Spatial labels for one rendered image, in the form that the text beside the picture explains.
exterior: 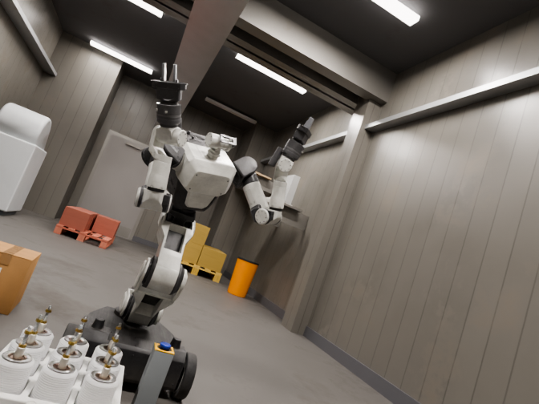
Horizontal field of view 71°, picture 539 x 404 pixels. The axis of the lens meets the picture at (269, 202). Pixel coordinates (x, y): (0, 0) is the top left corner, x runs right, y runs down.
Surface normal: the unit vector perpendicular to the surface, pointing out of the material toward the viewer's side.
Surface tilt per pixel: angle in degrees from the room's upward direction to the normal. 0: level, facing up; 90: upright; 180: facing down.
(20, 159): 90
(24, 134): 79
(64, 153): 90
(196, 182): 122
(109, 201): 90
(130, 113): 90
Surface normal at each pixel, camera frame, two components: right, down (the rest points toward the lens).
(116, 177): 0.35, 0.00
